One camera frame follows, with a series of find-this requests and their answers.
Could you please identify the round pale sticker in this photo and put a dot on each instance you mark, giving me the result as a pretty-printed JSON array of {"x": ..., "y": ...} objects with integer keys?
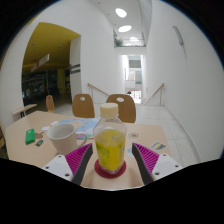
[{"x": 133, "y": 135}]

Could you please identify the green balcony plant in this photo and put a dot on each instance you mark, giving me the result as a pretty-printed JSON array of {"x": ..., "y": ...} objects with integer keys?
[{"x": 118, "y": 42}]

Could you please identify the small white card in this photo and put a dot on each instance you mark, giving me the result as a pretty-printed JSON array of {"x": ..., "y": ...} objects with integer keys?
[
  {"x": 45, "y": 128},
  {"x": 54, "y": 123}
]

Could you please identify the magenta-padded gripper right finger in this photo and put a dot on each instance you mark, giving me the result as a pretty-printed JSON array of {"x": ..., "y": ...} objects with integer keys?
[{"x": 150, "y": 159}]

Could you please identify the small green box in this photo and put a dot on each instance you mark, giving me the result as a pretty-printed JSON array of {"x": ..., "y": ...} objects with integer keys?
[{"x": 30, "y": 136}]

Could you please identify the beige ceramic mug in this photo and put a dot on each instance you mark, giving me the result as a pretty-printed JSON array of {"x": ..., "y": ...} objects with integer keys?
[{"x": 65, "y": 140}]

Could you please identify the small colourful striped sticker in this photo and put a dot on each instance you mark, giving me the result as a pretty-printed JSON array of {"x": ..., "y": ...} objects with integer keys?
[{"x": 39, "y": 143}]

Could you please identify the clear bottle with yellow drink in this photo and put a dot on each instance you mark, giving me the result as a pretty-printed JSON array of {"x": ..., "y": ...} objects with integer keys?
[{"x": 110, "y": 146}]

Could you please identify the white hanging sign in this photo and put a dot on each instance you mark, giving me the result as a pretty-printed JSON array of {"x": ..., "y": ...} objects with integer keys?
[{"x": 40, "y": 62}]

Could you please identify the black wall sign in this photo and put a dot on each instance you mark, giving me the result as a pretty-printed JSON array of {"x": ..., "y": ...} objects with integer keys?
[{"x": 75, "y": 68}]

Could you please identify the light blue printed paper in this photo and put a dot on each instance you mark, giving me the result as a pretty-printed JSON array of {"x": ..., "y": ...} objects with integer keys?
[{"x": 87, "y": 126}]

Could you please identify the flat round red coaster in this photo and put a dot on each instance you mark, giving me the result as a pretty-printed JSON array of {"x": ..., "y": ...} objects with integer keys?
[{"x": 110, "y": 174}]

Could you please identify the round ceiling lights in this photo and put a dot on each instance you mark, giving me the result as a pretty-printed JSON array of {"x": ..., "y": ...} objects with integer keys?
[{"x": 124, "y": 28}]

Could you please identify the yellow and blue sticker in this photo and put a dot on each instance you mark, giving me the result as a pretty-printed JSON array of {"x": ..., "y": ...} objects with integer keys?
[{"x": 158, "y": 146}]

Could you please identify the wooden chair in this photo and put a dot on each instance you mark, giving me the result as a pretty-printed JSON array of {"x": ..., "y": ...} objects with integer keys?
[
  {"x": 2, "y": 140},
  {"x": 50, "y": 104},
  {"x": 128, "y": 111},
  {"x": 83, "y": 107}
]

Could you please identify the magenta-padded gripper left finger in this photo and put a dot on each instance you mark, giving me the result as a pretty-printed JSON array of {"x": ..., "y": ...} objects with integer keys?
[{"x": 75, "y": 160}]

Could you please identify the wooden stair handrail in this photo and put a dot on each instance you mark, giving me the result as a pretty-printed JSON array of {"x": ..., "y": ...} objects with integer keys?
[
  {"x": 156, "y": 91},
  {"x": 97, "y": 89}
]

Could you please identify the wooden side table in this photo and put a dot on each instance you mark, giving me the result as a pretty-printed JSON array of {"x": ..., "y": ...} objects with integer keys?
[{"x": 24, "y": 108}]

